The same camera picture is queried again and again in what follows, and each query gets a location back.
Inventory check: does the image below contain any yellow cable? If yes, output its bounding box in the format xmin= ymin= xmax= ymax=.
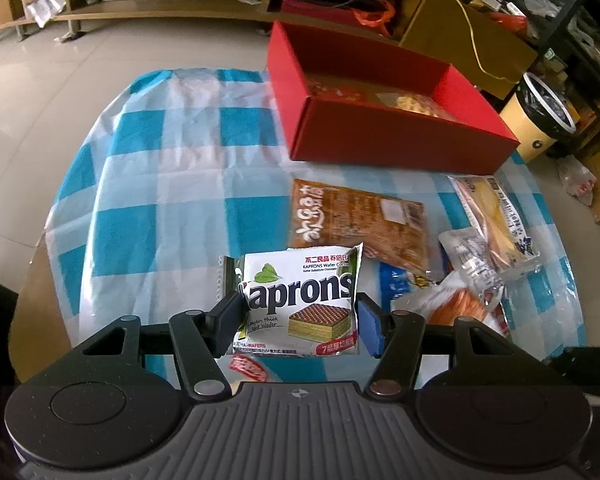
xmin=445 ymin=0 xmax=526 ymax=85

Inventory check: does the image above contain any yellow snack packet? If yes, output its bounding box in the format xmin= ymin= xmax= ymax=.
xmin=391 ymin=90 xmax=438 ymax=113

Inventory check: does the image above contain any black shelf rack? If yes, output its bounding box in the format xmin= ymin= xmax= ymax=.
xmin=522 ymin=0 xmax=600 ymax=161

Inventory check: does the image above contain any red cardboard box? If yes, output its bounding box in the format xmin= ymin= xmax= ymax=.
xmin=266 ymin=20 xmax=520 ymax=175

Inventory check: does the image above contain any orange brown snack packet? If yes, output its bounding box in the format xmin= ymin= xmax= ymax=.
xmin=286 ymin=177 xmax=432 ymax=276

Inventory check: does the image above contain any orange snack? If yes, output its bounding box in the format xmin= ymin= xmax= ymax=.
xmin=394 ymin=274 xmax=512 ymax=338

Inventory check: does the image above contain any yellow sliced bread packet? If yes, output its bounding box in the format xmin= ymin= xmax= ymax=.
xmin=448 ymin=174 xmax=540 ymax=273

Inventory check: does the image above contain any white plastic bag red print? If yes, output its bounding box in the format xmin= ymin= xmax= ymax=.
xmin=556 ymin=154 xmax=599 ymax=207

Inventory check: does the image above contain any blue white checkered tablecloth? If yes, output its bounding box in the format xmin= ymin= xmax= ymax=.
xmin=45 ymin=67 xmax=588 ymax=396

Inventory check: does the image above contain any clear white packet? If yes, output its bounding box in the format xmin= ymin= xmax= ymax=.
xmin=438 ymin=229 xmax=503 ymax=308

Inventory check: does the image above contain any blue snack packet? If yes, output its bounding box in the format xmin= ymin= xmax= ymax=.
xmin=377 ymin=261 xmax=433 ymax=311

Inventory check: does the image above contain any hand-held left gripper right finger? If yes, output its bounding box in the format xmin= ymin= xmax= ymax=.
xmin=355 ymin=291 xmax=527 ymax=397

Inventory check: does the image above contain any flat red packet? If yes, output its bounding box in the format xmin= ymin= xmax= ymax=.
xmin=307 ymin=82 xmax=366 ymax=105

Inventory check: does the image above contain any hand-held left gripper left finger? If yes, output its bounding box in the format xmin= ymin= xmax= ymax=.
xmin=80 ymin=291 xmax=247 ymax=402

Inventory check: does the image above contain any cream trash bin black liner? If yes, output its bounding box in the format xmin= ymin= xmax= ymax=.
xmin=499 ymin=71 xmax=579 ymax=163

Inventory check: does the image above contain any small red snack packet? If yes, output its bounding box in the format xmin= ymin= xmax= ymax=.
xmin=228 ymin=353 xmax=271 ymax=386

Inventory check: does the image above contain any white green wafer packet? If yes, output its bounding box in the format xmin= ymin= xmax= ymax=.
xmin=216 ymin=242 xmax=365 ymax=359

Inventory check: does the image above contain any wooden tv cabinet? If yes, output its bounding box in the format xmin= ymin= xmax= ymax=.
xmin=0 ymin=0 xmax=540 ymax=102

